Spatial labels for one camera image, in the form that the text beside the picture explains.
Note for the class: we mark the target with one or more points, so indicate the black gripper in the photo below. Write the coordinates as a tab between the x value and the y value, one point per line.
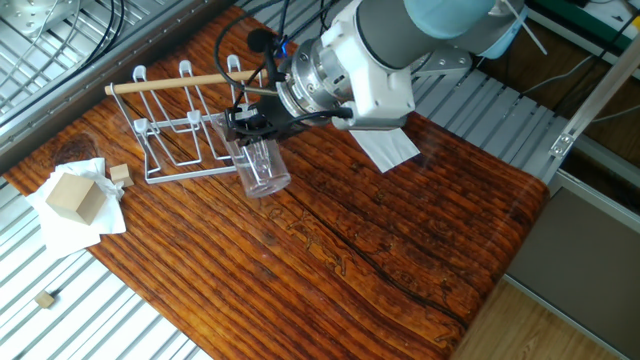
275	118

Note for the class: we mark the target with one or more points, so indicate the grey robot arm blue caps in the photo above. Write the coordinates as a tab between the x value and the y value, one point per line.
400	50

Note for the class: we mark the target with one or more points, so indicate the small wooden cube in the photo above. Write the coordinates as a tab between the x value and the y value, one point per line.
45	298
120	176

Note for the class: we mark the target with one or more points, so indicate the flat white paper sheet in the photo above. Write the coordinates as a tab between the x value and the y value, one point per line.
392	148

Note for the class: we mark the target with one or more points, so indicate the large wooden block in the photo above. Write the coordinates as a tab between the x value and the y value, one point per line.
75	197

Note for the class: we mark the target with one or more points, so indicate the crumpled white paper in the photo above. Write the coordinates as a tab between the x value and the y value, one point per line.
70	235

